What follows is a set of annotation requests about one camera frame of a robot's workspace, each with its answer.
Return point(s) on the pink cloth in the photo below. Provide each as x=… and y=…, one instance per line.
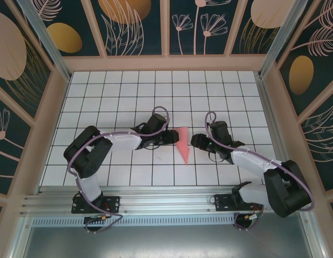
x=182, y=137

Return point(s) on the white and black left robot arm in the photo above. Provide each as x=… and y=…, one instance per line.
x=123, y=142

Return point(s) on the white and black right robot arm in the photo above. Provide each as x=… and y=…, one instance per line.
x=249, y=161

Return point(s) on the grey metal sheet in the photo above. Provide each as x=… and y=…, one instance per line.
x=169, y=244

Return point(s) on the white grid mat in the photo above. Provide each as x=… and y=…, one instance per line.
x=155, y=94

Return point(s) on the aluminium side rail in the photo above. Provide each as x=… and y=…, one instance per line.
x=275, y=121
x=42, y=185

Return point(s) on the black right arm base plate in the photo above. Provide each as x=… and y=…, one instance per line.
x=223, y=203

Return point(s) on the aluminium mounting rail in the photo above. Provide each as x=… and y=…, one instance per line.
x=169, y=200

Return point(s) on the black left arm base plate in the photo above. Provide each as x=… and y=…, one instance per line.
x=112, y=204

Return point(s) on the aluminium corner post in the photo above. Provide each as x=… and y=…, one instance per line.
x=282, y=40
x=51, y=45

